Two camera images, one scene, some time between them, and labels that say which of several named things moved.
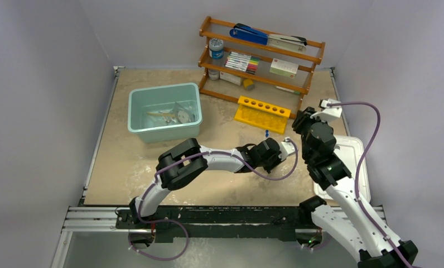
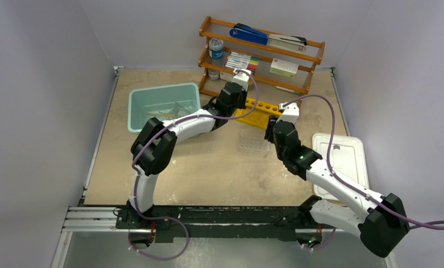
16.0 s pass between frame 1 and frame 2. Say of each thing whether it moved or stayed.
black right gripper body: moved
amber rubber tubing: stayed
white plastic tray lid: stayed
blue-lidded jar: stayed
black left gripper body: moved
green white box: stayed
